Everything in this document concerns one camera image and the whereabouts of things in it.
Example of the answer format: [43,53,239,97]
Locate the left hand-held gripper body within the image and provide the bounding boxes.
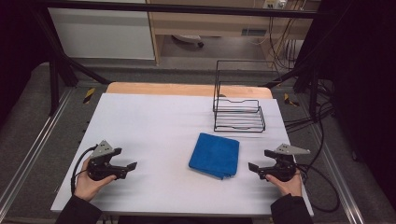
[86,139,128,182]

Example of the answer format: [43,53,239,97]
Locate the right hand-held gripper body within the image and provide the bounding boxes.
[259,143,312,183]

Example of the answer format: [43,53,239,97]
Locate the blue towel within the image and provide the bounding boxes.
[188,133,241,181]

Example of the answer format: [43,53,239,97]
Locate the black wire rack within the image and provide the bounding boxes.
[212,59,281,133]

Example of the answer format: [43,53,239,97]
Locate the person's right hand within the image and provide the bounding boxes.
[264,172,304,198]

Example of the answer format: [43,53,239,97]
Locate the person's left hand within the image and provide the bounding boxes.
[74,158,118,202]

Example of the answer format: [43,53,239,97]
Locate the yellow black tape strip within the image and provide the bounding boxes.
[82,87,96,105]
[282,92,301,107]

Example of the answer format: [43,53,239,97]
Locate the black curtain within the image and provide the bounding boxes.
[293,0,396,213]

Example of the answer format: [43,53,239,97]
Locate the white cabinet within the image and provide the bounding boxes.
[48,0,156,61]

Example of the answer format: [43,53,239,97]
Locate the wooden desk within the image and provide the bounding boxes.
[145,0,322,65]

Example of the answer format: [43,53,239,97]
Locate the white power strip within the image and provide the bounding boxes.
[262,0,288,10]

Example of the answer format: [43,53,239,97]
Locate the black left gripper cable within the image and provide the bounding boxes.
[70,145,98,196]

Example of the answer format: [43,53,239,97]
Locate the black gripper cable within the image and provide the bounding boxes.
[70,145,98,196]
[294,162,341,215]

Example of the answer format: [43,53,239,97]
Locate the black floor cable bundle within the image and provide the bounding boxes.
[282,77,335,133]

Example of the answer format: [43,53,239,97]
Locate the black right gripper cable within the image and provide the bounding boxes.
[294,162,341,215]

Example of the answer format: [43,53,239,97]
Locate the aluminium floor rail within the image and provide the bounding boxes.
[0,88,75,213]
[309,122,366,224]

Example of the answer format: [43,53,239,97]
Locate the hanging black cables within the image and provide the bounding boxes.
[268,15,301,71]

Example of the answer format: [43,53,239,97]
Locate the black metal frame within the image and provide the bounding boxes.
[30,0,340,122]

